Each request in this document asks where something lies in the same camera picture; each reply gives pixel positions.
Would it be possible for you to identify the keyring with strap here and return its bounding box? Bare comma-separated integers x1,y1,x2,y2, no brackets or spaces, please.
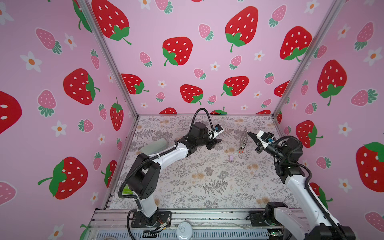
239,128,248,154

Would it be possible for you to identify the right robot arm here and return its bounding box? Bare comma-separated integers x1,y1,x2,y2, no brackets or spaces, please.
247,131,356,240

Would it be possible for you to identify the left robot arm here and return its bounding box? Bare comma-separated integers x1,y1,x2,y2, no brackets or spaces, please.
118,108,224,219

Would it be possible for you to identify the grey-green oblong object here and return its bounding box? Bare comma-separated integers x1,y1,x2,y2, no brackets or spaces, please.
141,138,168,156

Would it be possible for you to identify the white round knob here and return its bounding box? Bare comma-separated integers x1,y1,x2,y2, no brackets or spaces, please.
176,222,193,240

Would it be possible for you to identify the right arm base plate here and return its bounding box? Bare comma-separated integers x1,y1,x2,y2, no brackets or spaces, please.
246,211,283,227

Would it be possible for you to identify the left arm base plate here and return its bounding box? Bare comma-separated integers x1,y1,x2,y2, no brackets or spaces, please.
130,211,172,228

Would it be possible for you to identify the aluminium front rail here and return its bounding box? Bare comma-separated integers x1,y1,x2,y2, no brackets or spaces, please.
88,208,310,230

